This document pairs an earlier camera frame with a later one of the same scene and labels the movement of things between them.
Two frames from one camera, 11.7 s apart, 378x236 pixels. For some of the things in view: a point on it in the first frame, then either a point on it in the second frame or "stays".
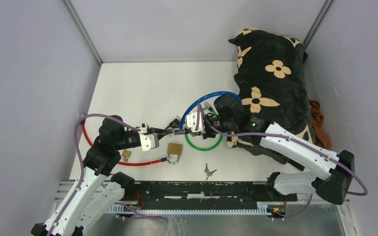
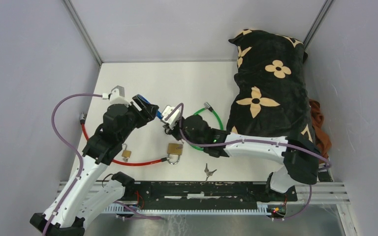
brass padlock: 174,149 stays
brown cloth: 322,138 stays
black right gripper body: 226,126 to 175,131
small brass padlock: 125,155 stays
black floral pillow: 271,76 stays
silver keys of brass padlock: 208,173 stays
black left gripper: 161,132 to 147,112
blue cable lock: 203,98 to 158,112
